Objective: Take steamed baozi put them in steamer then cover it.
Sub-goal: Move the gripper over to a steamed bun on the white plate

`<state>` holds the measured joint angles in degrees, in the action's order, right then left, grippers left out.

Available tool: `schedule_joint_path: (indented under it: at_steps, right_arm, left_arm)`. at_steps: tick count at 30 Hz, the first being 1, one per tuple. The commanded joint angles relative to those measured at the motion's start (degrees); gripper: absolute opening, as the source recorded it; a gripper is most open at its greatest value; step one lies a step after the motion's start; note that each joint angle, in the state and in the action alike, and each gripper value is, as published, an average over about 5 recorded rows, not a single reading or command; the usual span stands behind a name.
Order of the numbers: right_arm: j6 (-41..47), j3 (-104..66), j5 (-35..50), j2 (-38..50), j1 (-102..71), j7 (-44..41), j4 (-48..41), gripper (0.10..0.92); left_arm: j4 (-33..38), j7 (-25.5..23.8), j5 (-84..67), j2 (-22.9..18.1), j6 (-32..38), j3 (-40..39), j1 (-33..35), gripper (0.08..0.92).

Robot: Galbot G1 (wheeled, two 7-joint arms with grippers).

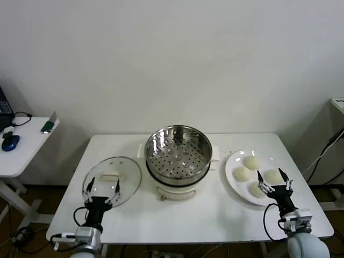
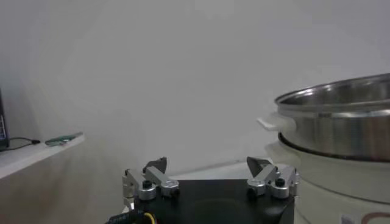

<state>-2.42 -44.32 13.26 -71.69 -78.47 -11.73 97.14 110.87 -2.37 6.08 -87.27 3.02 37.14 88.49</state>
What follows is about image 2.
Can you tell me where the thin black laptop cable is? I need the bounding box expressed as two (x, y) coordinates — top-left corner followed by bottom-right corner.
(8, 136), (41, 150)

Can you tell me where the green handled scraper tool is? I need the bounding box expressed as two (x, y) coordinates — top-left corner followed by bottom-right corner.
(44, 131), (84, 147)

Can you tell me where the perforated steel steamer basket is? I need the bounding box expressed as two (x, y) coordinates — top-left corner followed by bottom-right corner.
(257, 72), (390, 163)

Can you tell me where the white side table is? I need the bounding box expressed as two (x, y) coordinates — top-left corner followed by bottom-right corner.
(0, 133), (86, 181)

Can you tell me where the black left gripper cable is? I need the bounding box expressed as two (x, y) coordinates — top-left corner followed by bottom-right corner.
(105, 210), (157, 224)

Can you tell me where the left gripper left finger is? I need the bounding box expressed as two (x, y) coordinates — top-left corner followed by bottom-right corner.
(121, 156), (181, 201)

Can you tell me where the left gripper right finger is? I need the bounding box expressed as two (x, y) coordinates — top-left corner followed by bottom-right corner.
(246, 156), (300, 200)

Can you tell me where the cream electric cooker base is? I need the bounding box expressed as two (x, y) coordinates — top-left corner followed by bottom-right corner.
(264, 139), (390, 224)

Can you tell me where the black laptop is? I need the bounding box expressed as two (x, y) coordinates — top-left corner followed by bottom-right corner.
(0, 88), (10, 152)

